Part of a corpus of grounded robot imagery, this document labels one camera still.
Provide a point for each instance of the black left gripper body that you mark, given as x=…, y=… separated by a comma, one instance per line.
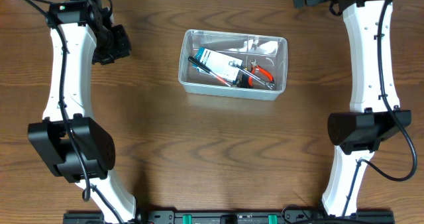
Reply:
x=110, y=45

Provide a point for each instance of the black yellow screwdriver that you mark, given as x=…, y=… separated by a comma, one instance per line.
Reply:
x=244, y=79

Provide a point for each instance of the white blue cardboard box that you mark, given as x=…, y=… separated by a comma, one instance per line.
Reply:
x=219, y=63

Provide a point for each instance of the clear plastic container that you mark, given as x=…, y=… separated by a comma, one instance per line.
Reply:
x=270, y=52

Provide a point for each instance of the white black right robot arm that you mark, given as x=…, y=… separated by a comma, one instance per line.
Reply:
x=375, y=114

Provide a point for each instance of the silver wrench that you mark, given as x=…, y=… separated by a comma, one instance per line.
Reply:
x=233, y=64

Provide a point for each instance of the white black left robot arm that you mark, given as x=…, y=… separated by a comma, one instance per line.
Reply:
x=68, y=139

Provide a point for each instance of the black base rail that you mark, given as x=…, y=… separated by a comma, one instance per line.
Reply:
x=290, y=215

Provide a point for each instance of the red handled pliers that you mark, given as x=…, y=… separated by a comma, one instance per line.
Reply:
x=259, y=74

